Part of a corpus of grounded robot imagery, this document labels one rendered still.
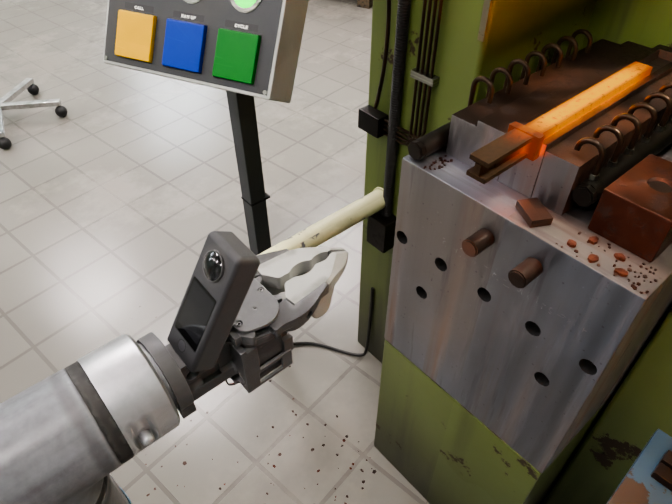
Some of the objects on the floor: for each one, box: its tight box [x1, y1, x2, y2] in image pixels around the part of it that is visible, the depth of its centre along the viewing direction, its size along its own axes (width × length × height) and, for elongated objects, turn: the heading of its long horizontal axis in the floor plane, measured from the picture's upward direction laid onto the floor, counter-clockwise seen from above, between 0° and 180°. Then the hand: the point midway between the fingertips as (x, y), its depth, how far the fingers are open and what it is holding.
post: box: [226, 91, 271, 255], centre depth 129 cm, size 4×4×108 cm
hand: (335, 252), depth 54 cm, fingers closed
